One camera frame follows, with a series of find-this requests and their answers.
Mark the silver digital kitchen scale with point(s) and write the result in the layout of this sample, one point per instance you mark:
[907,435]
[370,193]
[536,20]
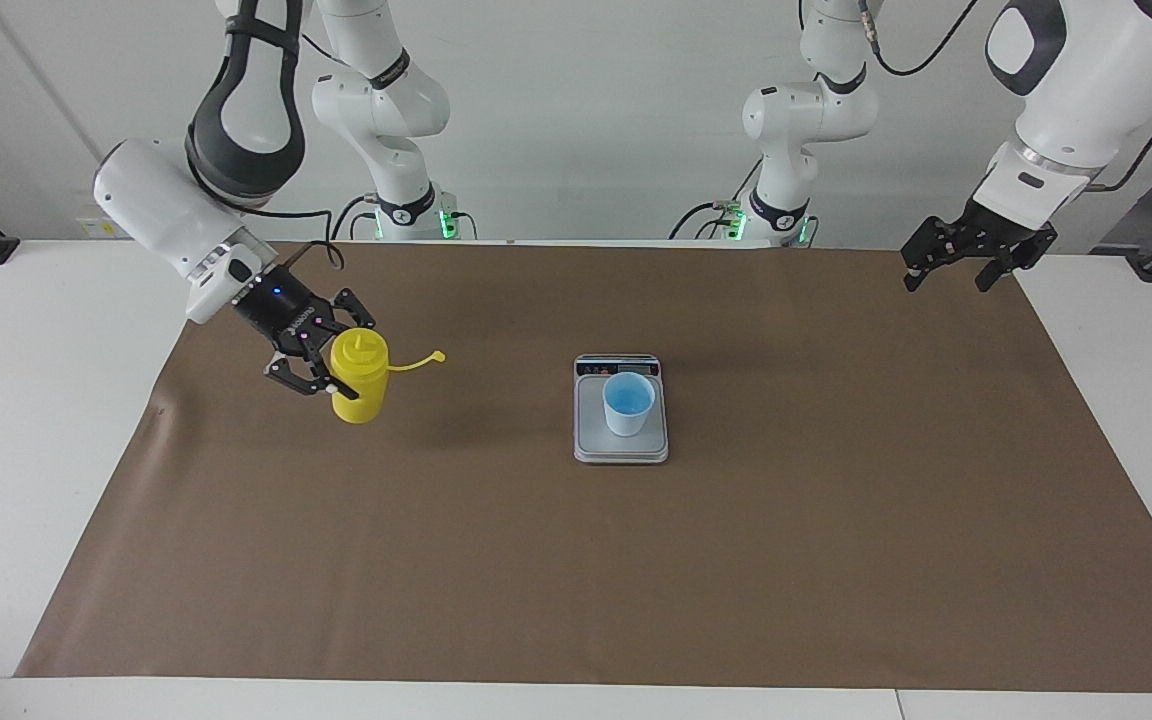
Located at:
[591,440]

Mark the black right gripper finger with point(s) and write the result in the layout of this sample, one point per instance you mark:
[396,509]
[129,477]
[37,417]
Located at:
[301,372]
[351,310]

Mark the yellow squeeze bottle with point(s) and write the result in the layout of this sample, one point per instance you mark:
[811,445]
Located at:
[364,385]

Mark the brown paper table mat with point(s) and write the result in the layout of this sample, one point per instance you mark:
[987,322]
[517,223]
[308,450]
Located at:
[576,560]

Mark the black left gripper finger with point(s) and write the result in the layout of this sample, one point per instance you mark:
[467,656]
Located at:
[1028,245]
[929,242]

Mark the light blue plastic cup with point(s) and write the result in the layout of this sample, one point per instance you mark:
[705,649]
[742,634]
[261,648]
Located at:
[628,410]

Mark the white wall socket strip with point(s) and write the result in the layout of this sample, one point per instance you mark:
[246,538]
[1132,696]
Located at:
[101,228]

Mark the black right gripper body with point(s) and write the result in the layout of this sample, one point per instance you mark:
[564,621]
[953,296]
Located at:
[281,310]

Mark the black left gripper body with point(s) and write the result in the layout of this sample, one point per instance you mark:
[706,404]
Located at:
[991,230]

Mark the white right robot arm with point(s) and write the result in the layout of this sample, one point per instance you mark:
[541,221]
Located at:
[151,205]

